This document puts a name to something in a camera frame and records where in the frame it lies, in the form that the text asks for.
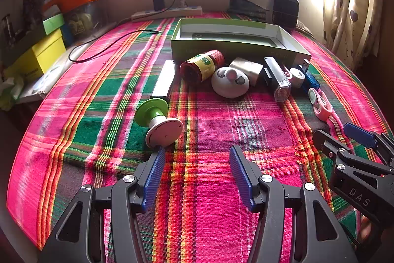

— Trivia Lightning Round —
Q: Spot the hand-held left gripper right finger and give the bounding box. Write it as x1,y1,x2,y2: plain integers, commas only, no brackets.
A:
229,145,359,263

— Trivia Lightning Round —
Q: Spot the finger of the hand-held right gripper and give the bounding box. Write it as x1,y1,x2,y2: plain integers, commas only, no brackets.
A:
313,129,394,175
344,123,394,164

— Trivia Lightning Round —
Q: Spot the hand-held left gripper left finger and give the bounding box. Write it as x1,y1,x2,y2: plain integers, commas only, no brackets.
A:
38,146,167,263

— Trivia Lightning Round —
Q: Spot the green and white plastic stand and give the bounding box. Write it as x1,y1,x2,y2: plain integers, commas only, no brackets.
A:
134,97,184,148

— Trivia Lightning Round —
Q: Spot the blue transparent card reader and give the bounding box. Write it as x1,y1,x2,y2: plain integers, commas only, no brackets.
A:
297,63,321,91

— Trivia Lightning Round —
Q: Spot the black flashlight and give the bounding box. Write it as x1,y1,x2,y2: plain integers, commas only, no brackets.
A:
263,56,292,103

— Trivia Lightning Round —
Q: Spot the white panda face gadget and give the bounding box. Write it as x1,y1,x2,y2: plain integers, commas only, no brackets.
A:
211,66,250,99

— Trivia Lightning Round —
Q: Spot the silver stapler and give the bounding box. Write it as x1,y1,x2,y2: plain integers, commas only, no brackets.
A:
150,60,176,102

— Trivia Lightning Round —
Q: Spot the white charger plug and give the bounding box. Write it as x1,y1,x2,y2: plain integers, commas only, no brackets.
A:
229,57,264,87

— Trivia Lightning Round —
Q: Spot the red jar with yellow label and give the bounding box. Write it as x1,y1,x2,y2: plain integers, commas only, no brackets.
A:
179,50,225,86

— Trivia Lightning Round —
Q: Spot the green cardboard box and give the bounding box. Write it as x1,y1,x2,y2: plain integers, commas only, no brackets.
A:
170,17,312,66

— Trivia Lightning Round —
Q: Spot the plaid blanket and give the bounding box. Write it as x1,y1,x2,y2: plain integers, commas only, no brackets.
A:
6,12,391,263

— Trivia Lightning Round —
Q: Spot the grey space heater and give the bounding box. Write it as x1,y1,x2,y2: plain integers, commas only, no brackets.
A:
269,0,300,32

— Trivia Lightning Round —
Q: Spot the white flat package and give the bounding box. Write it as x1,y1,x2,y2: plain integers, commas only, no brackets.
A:
21,63,74,103

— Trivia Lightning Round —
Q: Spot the dark patterned cloth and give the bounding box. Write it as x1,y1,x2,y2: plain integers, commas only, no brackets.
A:
228,0,271,21

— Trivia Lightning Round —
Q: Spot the white power strip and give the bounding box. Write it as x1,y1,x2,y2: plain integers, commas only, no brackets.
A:
131,6,203,22

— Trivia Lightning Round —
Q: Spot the blue box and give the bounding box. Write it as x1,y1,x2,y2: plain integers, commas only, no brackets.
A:
62,24,74,46

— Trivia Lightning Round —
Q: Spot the yellow cardboard box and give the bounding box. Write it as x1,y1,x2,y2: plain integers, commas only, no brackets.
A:
6,29,66,79

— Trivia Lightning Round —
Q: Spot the green plastic bag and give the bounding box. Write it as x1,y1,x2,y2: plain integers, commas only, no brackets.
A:
0,78,24,111

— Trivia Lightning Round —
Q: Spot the clear plastic container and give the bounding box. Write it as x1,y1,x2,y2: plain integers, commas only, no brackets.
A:
63,1,108,35

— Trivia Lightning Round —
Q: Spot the green cardboard shoebox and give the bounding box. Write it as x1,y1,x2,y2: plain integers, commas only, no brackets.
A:
9,14,65,51

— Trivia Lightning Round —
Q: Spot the black cable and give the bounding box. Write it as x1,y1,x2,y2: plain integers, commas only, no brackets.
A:
68,0,177,63

